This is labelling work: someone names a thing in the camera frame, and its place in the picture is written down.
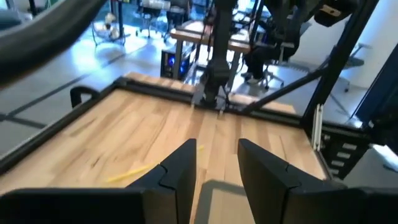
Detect dark blue panel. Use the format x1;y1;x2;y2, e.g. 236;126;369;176
353;43;398;126

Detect office chair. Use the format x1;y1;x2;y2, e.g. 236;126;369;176
136;0;194;42
262;40;297;91

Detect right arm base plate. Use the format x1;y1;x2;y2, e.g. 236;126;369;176
190;88;233;112

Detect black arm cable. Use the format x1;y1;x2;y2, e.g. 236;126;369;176
0;0;107;85

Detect black box with tan label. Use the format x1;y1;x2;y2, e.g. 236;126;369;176
313;0;359;28

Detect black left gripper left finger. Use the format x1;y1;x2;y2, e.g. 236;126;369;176
127;138;198;224

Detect computer tower with blue light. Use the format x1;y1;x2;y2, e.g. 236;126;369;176
159;49;192;80

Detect wooden background table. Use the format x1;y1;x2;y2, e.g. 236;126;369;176
170;19;251;55

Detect thin yellow stick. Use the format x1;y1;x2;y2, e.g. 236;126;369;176
106;144;206;184

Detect white paper sheet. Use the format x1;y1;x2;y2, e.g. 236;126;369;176
371;144;398;174

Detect black hook handle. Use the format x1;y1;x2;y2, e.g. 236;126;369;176
69;85;101;109

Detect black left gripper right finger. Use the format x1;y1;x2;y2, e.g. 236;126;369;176
238;138;348;224

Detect black metal table frame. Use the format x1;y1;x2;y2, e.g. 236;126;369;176
0;0;381;180

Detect white wire stand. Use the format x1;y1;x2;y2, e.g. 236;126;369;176
91;11;127;48

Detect white strip bracket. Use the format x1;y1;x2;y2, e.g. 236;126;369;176
312;103;325;152

